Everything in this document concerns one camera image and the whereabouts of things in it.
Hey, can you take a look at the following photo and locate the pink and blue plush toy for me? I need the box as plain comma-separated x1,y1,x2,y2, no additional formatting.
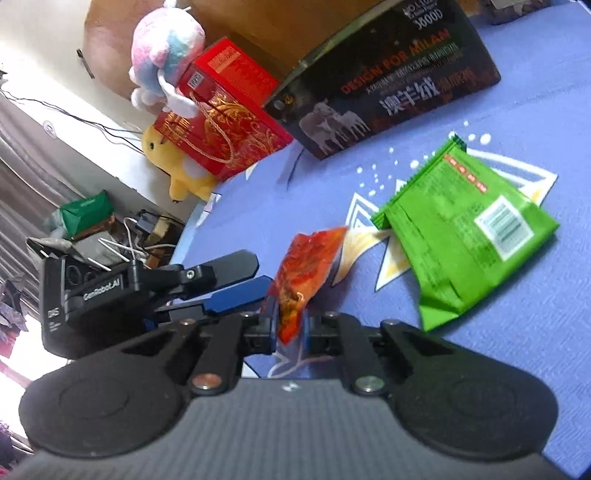
130,0,206,114

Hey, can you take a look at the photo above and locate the black printed box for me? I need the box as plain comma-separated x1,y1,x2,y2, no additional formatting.
263,0,502,160

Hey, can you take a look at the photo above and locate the wooden headboard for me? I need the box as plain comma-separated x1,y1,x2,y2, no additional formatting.
85,0,403,100

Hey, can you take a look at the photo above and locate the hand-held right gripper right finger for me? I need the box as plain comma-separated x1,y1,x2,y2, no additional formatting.
305,311,462,396

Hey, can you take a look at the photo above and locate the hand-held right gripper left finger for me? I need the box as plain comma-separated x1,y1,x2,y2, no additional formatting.
106,310,280,396

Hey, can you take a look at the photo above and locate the yellow plush duck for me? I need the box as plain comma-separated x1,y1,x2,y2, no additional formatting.
141,124,218,204

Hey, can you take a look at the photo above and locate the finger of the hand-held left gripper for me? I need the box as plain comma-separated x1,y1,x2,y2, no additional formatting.
182,251,260,296
154,275,276,325

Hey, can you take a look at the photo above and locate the green snack packet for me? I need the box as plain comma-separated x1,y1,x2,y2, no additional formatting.
372,134,561,333

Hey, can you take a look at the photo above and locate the red snack packet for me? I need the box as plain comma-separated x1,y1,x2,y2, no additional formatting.
261,226,349,345

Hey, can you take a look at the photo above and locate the black wall cable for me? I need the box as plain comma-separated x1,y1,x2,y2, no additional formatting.
0,88,146,151

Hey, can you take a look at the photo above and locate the black power adapter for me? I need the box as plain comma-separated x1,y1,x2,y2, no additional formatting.
136,210,161,237

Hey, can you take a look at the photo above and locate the green box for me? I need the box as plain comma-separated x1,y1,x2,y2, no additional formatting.
59,191,115,239

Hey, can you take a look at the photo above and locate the red gift box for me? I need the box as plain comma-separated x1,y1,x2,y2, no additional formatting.
154,38,295,182

